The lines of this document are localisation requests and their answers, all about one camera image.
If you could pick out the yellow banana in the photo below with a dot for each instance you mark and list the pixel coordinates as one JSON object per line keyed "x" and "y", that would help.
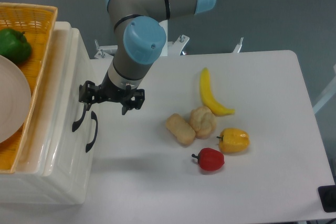
{"x": 207, "y": 97}

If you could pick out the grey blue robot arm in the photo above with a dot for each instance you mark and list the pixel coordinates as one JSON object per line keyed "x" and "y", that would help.
{"x": 125, "y": 69}

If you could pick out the oblong bread roll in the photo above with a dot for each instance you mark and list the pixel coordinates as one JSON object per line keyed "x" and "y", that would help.
{"x": 182, "y": 131}

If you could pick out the black top drawer handle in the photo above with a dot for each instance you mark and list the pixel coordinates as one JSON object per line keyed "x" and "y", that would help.
{"x": 76, "y": 124}

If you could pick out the black device at edge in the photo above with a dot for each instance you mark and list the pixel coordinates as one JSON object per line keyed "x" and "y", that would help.
{"x": 327, "y": 197}

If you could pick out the green bell pepper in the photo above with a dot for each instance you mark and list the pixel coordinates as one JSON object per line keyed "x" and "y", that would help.
{"x": 14, "y": 45}

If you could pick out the white drawer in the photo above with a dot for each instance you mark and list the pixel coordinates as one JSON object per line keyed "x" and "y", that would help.
{"x": 68, "y": 166}

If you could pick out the red bell pepper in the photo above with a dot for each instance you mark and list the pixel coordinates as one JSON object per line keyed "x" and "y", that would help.
{"x": 209, "y": 159}

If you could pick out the orange woven basket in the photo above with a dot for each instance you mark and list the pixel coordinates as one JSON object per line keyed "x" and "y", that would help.
{"x": 37, "y": 21}

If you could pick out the beige plate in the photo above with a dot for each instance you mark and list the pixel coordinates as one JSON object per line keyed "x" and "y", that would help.
{"x": 15, "y": 98}

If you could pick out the white table frame leg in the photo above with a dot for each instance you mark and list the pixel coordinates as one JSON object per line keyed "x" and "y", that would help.
{"x": 326, "y": 94}

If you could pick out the yellow bell pepper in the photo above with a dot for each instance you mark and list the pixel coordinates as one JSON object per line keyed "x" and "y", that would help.
{"x": 233, "y": 140}

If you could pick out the black drawer handle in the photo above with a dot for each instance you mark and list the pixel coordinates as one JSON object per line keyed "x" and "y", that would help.
{"x": 93, "y": 132}
{"x": 76, "y": 124}

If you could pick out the white drawer cabinet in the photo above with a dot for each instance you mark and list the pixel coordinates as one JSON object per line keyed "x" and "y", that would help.
{"x": 26, "y": 185}

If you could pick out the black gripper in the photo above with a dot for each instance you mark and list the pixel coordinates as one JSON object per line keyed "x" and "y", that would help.
{"x": 107, "y": 91}

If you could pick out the black lower drawer handle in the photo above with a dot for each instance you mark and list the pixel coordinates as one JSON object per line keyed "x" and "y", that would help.
{"x": 93, "y": 132}

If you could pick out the round bread bun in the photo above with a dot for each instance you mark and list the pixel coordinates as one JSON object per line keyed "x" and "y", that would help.
{"x": 203, "y": 121}

